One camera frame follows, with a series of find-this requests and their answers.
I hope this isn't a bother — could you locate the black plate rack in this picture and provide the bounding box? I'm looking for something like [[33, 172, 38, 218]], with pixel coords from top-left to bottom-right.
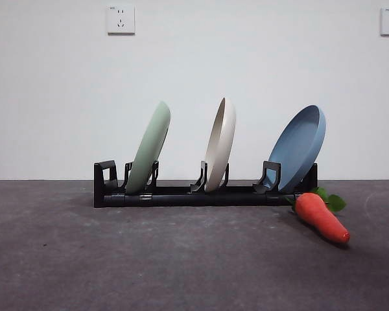
[[93, 159, 318, 208]]

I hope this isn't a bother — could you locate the blue round plate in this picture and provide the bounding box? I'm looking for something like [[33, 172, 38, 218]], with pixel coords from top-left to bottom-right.
[[267, 104, 327, 192]]

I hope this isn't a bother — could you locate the beige round plate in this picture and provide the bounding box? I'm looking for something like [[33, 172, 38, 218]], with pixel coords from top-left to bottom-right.
[[203, 97, 237, 193]]

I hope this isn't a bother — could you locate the orange carrot with green leaves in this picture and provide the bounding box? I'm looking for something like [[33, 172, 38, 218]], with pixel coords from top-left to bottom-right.
[[285, 186, 351, 244]]

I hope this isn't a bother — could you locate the green round plate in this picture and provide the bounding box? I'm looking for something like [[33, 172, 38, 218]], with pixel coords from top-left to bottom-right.
[[125, 100, 171, 194]]

